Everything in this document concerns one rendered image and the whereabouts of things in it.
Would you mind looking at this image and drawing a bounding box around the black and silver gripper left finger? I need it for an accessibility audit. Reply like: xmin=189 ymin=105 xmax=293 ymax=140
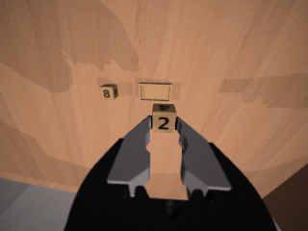
xmin=64 ymin=115 xmax=152 ymax=231

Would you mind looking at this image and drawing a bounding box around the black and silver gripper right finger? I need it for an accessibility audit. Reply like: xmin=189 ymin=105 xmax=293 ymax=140
xmin=175 ymin=116 xmax=277 ymax=231

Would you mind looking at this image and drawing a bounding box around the tan wooden number cube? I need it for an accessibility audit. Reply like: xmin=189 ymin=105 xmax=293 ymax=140
xmin=99 ymin=84 xmax=118 ymax=100
xmin=152 ymin=103 xmax=177 ymax=133

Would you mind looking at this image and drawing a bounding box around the tan wooden tray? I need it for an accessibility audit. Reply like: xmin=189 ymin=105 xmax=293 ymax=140
xmin=139 ymin=82 xmax=172 ymax=103

